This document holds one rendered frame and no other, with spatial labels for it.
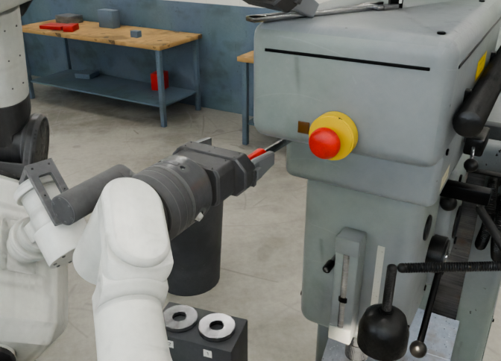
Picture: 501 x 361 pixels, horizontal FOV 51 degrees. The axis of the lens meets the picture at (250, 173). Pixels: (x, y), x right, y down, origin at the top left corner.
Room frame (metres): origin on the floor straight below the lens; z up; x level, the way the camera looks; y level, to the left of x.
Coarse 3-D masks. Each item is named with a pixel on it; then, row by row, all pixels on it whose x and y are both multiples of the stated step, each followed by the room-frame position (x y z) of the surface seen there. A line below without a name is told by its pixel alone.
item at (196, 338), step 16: (176, 304) 1.10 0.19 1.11; (176, 320) 1.04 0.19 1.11; (192, 320) 1.02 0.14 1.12; (208, 320) 1.02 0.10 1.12; (224, 320) 1.02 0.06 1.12; (240, 320) 1.04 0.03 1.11; (176, 336) 0.98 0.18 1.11; (192, 336) 0.98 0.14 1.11; (208, 336) 0.97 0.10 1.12; (224, 336) 0.97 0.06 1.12; (240, 336) 0.99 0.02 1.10; (176, 352) 0.98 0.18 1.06; (192, 352) 0.96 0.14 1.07; (208, 352) 0.95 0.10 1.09; (224, 352) 0.93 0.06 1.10; (240, 352) 0.99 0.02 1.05
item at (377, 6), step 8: (320, 8) 0.75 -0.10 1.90; (328, 8) 0.75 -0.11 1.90; (336, 8) 0.75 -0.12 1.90; (344, 8) 0.76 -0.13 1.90; (352, 8) 0.76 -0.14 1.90; (360, 8) 0.77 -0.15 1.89; (368, 8) 0.78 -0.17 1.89; (376, 8) 0.78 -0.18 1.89; (384, 8) 0.78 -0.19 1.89; (392, 8) 0.79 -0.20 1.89; (248, 16) 0.69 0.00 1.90; (256, 16) 0.68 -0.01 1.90; (264, 16) 0.69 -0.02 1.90; (272, 16) 0.69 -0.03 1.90; (280, 16) 0.70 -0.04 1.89; (288, 16) 0.71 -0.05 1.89; (296, 16) 0.71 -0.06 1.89; (304, 16) 0.72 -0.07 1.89
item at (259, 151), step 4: (280, 140) 0.74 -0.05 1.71; (284, 140) 0.75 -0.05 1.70; (288, 140) 0.75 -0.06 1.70; (276, 144) 0.73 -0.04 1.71; (280, 144) 0.74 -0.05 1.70; (284, 144) 0.74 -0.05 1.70; (260, 148) 0.70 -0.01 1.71; (268, 148) 0.71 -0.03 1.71; (272, 148) 0.72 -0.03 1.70; (276, 148) 0.72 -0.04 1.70; (252, 152) 0.69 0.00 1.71; (256, 152) 0.69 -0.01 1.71; (260, 152) 0.69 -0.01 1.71; (264, 152) 0.69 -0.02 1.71; (248, 156) 0.68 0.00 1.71; (252, 156) 0.68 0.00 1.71; (256, 156) 0.68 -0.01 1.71
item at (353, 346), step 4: (352, 340) 0.81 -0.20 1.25; (356, 340) 0.80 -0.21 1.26; (352, 344) 0.81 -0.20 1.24; (356, 344) 0.80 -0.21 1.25; (348, 348) 0.81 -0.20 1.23; (352, 348) 0.81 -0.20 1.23; (356, 348) 0.80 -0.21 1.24; (344, 352) 0.83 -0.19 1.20; (348, 352) 0.81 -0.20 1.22; (352, 352) 0.81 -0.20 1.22; (356, 352) 0.80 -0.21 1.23; (360, 352) 0.80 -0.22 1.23; (348, 356) 0.81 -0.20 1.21; (352, 356) 0.81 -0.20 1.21; (356, 356) 0.80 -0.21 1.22; (360, 356) 0.80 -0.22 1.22; (364, 356) 0.81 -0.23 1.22; (352, 360) 0.81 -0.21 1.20; (356, 360) 0.80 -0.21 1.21; (360, 360) 0.80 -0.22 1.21; (364, 360) 0.81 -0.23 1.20
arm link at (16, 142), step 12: (0, 108) 0.75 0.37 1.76; (12, 108) 0.76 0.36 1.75; (24, 108) 0.78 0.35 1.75; (0, 120) 0.75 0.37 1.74; (12, 120) 0.76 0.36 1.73; (24, 120) 0.78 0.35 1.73; (0, 132) 0.75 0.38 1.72; (12, 132) 0.76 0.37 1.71; (0, 144) 0.76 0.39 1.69; (12, 144) 0.77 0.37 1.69; (0, 156) 0.76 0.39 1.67; (12, 156) 0.77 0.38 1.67
